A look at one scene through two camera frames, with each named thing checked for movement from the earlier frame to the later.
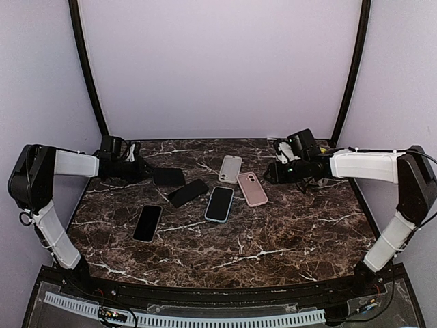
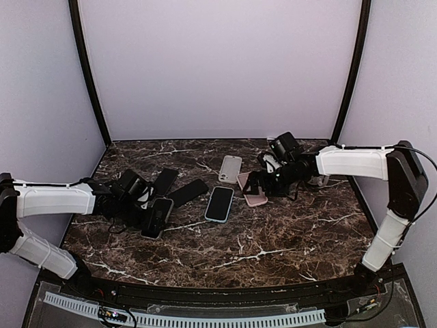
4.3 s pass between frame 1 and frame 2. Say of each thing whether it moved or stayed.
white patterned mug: stayed
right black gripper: moved
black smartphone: stayed
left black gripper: moved
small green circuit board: stayed
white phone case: stayed
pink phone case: stayed
